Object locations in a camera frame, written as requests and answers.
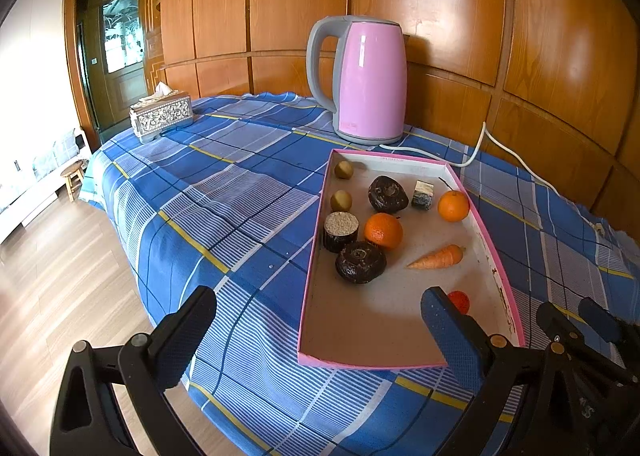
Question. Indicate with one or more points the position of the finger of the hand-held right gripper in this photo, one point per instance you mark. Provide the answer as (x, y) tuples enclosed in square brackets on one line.
[(560, 326), (610, 323)]

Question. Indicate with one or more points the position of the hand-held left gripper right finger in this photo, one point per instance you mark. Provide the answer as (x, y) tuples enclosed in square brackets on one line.
[(450, 336)]

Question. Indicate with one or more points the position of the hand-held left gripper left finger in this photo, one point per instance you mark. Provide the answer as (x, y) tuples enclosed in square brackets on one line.
[(192, 321)]

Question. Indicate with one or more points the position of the small red tomato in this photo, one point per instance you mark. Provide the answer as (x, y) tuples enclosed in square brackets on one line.
[(460, 300)]

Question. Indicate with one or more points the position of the pink-edged shallow cardboard box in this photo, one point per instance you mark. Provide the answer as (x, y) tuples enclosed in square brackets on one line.
[(380, 326)]

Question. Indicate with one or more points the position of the orange carrot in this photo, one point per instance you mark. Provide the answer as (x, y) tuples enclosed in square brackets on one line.
[(436, 257)]

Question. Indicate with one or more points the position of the dark brown water chestnut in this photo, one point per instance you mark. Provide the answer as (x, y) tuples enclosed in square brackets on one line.
[(388, 193), (360, 262)]

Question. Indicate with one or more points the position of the orange tangerine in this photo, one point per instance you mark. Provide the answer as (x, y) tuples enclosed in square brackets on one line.
[(383, 230), (453, 205)]

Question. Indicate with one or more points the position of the small dark-skinned cut cube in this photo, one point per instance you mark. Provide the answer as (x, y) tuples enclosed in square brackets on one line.
[(423, 194)]

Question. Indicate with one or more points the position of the dark-skinned cut cylinder piece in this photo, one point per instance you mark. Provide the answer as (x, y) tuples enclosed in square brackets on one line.
[(341, 231)]

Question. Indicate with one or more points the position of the small yellow-green round fruit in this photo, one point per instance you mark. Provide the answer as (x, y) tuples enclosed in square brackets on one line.
[(341, 199), (343, 170)]

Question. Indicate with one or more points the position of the white power plug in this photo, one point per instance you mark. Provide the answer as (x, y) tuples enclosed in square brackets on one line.
[(600, 228)]

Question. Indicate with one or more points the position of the blue plaid tablecloth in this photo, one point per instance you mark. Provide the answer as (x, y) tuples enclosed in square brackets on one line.
[(225, 186)]

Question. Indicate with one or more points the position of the small wooden stool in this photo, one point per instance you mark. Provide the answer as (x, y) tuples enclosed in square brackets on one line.
[(74, 171)]

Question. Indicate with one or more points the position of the silver ornate tissue box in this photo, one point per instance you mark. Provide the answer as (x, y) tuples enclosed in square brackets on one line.
[(160, 116)]

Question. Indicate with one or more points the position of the white sofa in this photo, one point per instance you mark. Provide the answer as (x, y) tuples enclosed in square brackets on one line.
[(30, 191)]

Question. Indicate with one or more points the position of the white tissue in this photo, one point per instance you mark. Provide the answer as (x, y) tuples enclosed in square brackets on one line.
[(162, 90)]

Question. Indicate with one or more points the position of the pink electric kettle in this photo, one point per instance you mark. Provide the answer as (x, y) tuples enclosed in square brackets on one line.
[(372, 81)]

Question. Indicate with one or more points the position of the wooden door with glass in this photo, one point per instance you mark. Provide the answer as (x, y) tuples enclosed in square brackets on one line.
[(122, 36)]

